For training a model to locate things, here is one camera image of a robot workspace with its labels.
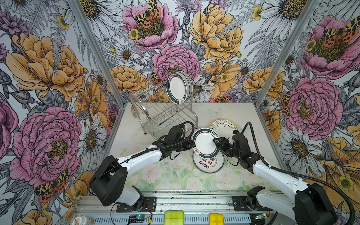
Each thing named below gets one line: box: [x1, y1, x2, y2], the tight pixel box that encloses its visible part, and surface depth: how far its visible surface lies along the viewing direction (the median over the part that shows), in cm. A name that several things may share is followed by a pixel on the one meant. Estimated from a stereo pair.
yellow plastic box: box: [208, 213, 225, 225], surface depth 71 cm
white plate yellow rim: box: [209, 119, 239, 144], surface depth 106 cm
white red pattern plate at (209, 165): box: [192, 149, 225, 174], surface depth 89 cm
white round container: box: [72, 215, 91, 225], surface depth 63 cm
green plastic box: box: [164, 210, 185, 225], surface depth 71 cm
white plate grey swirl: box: [165, 69, 194, 105], surface depth 83 cm
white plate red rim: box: [192, 127, 221, 159], surface depth 86 cm
